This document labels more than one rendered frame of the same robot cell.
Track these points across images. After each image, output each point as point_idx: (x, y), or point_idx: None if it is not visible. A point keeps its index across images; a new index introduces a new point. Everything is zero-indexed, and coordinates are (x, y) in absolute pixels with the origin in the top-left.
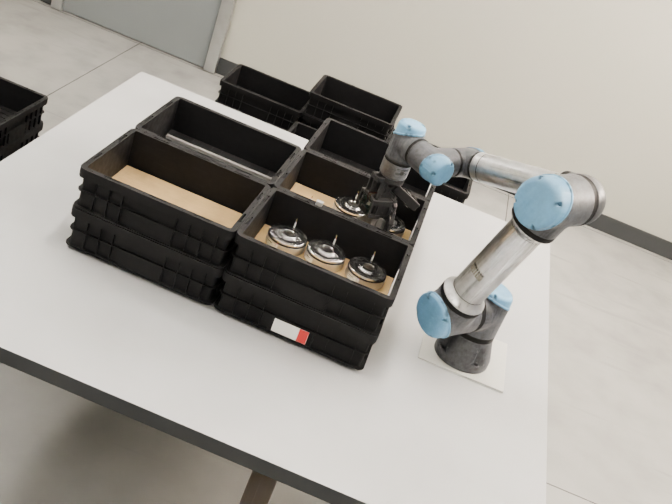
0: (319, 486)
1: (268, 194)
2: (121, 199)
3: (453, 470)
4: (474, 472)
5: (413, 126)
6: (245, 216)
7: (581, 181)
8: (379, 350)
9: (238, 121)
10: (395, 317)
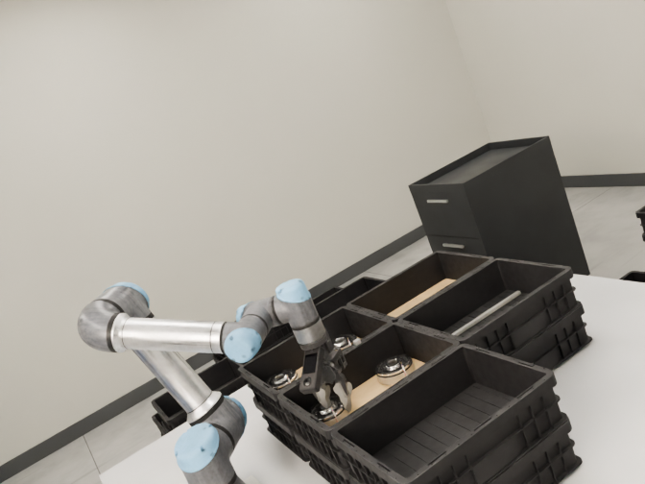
0: None
1: (382, 318)
2: (418, 277)
3: (174, 458)
4: (161, 470)
5: (283, 283)
6: (359, 308)
7: (97, 297)
8: (277, 450)
9: (519, 302)
10: (299, 476)
